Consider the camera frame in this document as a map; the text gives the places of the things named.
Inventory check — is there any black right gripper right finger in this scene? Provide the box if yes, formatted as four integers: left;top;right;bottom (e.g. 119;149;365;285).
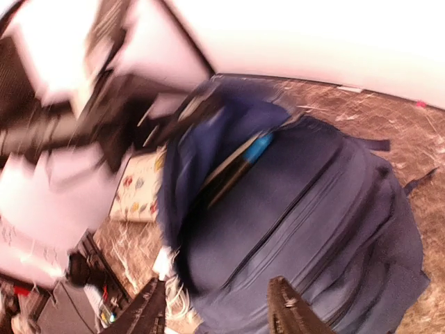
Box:
267;276;334;334

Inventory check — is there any white charger with cable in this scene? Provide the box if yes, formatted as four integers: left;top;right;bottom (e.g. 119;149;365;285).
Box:
153;247;201;333

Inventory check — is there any black frame post left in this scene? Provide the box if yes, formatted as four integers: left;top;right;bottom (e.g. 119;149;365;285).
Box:
159;0;216;77

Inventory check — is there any black marker blue cap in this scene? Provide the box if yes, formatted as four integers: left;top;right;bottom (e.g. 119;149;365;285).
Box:
206;132;274;209

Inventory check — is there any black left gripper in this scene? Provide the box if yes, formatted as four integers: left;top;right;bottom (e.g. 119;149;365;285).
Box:
100;74;223;168

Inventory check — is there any navy blue student backpack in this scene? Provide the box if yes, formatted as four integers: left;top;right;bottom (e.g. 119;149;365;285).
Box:
157;79;429;333

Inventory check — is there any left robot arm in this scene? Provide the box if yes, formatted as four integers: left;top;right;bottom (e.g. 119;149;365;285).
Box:
1;1;213;288

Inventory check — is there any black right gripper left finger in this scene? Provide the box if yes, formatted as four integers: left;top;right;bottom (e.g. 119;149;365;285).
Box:
111;278;166;334

